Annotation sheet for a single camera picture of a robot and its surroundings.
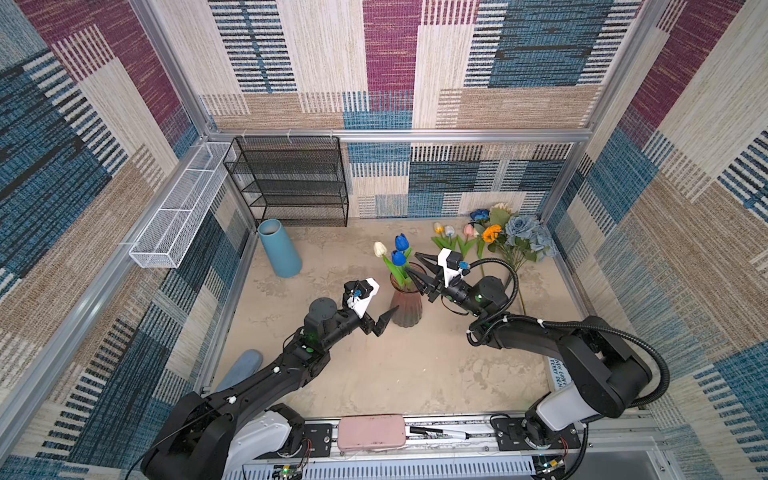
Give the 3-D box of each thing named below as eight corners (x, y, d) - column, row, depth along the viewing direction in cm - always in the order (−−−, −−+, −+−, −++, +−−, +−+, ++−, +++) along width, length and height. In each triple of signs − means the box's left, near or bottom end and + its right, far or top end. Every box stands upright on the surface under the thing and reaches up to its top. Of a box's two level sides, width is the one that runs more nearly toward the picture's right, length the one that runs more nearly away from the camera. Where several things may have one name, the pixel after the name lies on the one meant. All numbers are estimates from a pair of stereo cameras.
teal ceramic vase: (275, 279, 106) (253, 238, 89) (280, 260, 111) (261, 218, 95) (299, 279, 106) (281, 238, 89) (303, 260, 111) (287, 218, 95)
